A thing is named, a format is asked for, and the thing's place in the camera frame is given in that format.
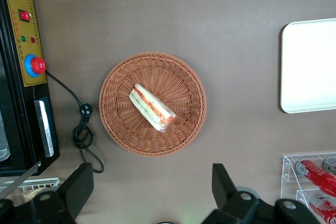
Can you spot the clear acrylic bottle rack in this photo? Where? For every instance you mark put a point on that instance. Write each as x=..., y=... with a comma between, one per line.
x=288, y=174

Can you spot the grey metal machine lever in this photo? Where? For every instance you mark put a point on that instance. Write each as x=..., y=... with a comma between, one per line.
x=23, y=178

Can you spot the beige plastic tray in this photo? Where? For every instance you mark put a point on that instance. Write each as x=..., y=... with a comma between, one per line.
x=309, y=66

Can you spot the brown round wicker basket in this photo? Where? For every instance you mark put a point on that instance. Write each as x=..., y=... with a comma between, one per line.
x=181, y=87

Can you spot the large clear plastic container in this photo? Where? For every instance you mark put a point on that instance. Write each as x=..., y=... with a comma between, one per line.
x=3, y=142

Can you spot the black sealing machine yellow panel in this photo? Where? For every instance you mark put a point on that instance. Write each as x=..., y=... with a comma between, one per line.
x=23, y=108

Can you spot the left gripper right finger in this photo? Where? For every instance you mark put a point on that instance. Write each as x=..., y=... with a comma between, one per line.
x=223, y=187

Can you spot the triangle sandwich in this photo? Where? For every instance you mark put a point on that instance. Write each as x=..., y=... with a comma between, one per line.
x=151, y=107

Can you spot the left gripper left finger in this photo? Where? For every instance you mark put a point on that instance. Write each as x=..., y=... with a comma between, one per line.
x=78, y=187

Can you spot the clear bag puffed snack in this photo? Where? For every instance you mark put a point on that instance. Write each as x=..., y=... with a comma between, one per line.
x=31, y=193

